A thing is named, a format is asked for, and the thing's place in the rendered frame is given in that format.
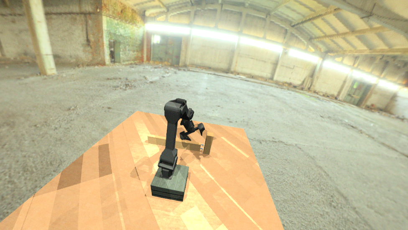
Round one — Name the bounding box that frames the light wooden board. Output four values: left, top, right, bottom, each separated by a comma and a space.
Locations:
148, 134, 204, 152

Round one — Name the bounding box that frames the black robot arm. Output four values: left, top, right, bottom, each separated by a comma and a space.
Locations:
157, 98, 194, 180

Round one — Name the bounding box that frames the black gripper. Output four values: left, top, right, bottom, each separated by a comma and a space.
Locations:
180, 123, 205, 141

